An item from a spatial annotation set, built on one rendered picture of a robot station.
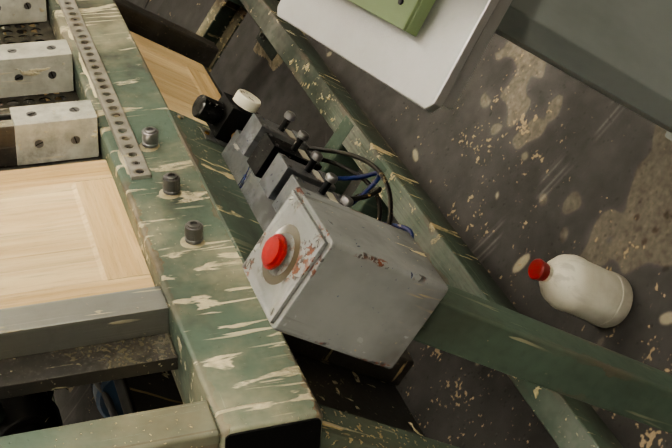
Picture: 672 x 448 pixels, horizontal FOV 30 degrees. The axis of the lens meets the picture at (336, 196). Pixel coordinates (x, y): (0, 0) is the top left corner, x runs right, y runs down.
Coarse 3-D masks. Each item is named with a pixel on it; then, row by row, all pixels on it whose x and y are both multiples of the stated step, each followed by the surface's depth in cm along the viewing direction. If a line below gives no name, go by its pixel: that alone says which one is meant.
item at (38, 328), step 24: (144, 288) 160; (0, 312) 154; (24, 312) 154; (48, 312) 155; (72, 312) 155; (96, 312) 155; (120, 312) 156; (144, 312) 156; (168, 312) 158; (0, 336) 151; (24, 336) 152; (48, 336) 153; (72, 336) 154; (96, 336) 156; (120, 336) 157; (144, 336) 158
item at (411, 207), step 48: (240, 0) 340; (192, 48) 332; (288, 48) 309; (336, 96) 284; (384, 144) 272; (384, 192) 256; (432, 240) 238; (480, 288) 223; (288, 336) 213; (144, 384) 178; (336, 384) 214; (384, 384) 226; (528, 384) 205; (0, 432) 231; (336, 432) 144; (384, 432) 151; (576, 432) 194
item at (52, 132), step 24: (0, 120) 191; (24, 120) 189; (48, 120) 190; (72, 120) 191; (96, 120) 192; (0, 144) 189; (24, 144) 190; (48, 144) 191; (72, 144) 193; (96, 144) 194
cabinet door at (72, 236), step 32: (96, 160) 191; (0, 192) 182; (32, 192) 183; (64, 192) 183; (96, 192) 183; (0, 224) 175; (32, 224) 176; (64, 224) 176; (96, 224) 176; (128, 224) 177; (0, 256) 168; (32, 256) 169; (64, 256) 169; (96, 256) 170; (128, 256) 170; (0, 288) 162; (32, 288) 163; (64, 288) 163; (96, 288) 163; (128, 288) 164
